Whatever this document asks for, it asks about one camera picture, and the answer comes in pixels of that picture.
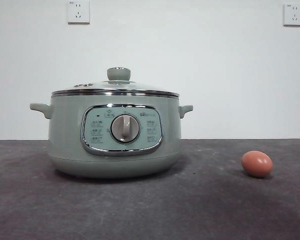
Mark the glass lid with green knob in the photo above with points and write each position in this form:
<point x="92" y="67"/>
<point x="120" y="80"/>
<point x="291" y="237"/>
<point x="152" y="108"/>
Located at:
<point x="118" y="74"/>

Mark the brown egg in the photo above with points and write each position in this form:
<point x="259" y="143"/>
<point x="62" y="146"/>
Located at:
<point x="257" y="164"/>

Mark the pale green electric pot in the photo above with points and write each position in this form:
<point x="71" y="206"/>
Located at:
<point x="65" y="130"/>

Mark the white wall socket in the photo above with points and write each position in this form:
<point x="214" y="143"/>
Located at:
<point x="78" y="12"/>
<point x="293" y="15"/>

